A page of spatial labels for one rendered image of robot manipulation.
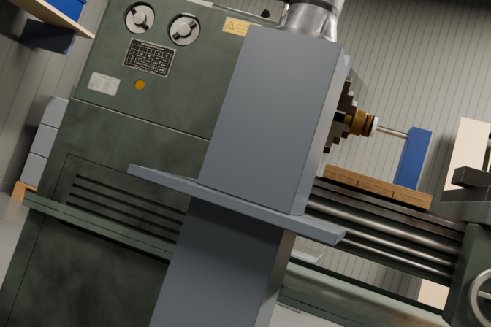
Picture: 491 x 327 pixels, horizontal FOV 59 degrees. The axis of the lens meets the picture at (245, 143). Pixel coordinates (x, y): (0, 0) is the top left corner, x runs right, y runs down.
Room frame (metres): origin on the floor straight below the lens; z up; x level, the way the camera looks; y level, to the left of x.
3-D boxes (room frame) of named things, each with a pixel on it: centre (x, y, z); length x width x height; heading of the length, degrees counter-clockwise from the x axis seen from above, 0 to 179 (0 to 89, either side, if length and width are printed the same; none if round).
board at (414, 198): (1.40, -0.42, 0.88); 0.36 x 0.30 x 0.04; 169
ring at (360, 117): (1.41, -0.33, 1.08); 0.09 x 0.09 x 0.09; 79
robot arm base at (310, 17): (0.95, -0.05, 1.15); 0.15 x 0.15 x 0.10
